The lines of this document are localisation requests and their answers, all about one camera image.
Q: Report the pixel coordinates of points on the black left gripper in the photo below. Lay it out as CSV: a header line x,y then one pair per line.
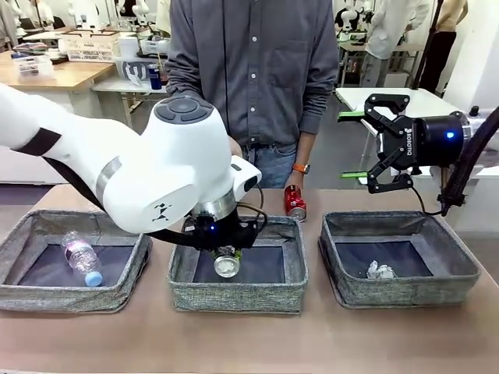
x,y
222,233

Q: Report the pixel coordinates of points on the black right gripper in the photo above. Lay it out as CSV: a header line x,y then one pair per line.
x,y
425,140

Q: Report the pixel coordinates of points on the crushed black drink can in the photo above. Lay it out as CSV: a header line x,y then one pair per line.
x,y
227,267

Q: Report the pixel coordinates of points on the white paper ball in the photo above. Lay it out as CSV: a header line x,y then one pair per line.
x,y
380,270

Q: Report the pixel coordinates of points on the plastic bottle with blue cap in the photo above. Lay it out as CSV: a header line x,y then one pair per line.
x,y
82,259

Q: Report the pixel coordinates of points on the person's left forearm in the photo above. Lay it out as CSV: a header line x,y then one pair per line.
x,y
307,148

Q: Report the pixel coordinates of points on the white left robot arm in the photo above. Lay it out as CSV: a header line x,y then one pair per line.
x,y
136,163

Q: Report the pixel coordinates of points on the person's left hand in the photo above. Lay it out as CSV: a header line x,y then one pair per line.
x,y
296,181

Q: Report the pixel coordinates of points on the person's right hand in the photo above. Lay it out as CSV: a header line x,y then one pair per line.
x,y
236,148

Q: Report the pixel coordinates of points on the grey fabric basket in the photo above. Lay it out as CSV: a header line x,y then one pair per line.
x,y
58,298
409,292
234,298

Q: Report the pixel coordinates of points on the large white table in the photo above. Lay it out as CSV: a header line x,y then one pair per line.
x,y
351,97

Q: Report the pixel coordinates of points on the orange wrist band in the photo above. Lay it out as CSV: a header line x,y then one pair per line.
x,y
302,168

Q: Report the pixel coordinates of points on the crushed red drink can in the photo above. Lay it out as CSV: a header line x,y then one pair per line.
x,y
295,202

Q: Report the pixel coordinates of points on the background desk with green items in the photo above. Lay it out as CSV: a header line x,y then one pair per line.
x,y
352,58

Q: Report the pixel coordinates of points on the background person in white shirt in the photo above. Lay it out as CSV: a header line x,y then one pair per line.
x,y
390,31

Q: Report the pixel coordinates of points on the person in grey shirt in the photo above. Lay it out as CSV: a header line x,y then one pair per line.
x,y
253,70

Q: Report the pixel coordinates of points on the black tripod pole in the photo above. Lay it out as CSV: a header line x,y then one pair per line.
x,y
427,43

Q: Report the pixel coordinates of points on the background person in black trousers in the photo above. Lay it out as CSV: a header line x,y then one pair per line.
x,y
444,54

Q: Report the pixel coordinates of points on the background white robot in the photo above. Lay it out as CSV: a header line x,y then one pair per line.
x,y
349,15

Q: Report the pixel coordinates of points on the dark blue drink can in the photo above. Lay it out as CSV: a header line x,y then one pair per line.
x,y
154,78

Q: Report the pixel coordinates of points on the dark glass with straw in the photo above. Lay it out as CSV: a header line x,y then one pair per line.
x,y
163,74

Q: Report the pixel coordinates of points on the narrow white table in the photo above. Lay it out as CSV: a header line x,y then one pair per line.
x,y
128,87

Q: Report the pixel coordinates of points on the white cylindrical container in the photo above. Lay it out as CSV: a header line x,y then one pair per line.
x,y
127,46

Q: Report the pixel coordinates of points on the white slatted plastic crate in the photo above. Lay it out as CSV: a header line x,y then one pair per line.
x,y
91,48

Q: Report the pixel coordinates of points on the clear plastic storage box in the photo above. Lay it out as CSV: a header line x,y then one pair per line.
x,y
33,66

